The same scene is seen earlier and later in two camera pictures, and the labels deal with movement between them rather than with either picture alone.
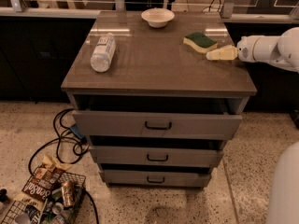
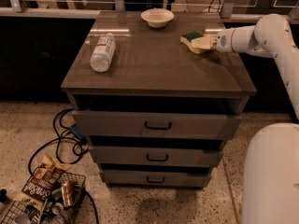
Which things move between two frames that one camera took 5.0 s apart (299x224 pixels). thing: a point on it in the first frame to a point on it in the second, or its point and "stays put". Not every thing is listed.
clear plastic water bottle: (101, 59) stays put
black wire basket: (49, 197) stays put
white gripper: (245, 49) to (222, 41)
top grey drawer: (157, 125) stays put
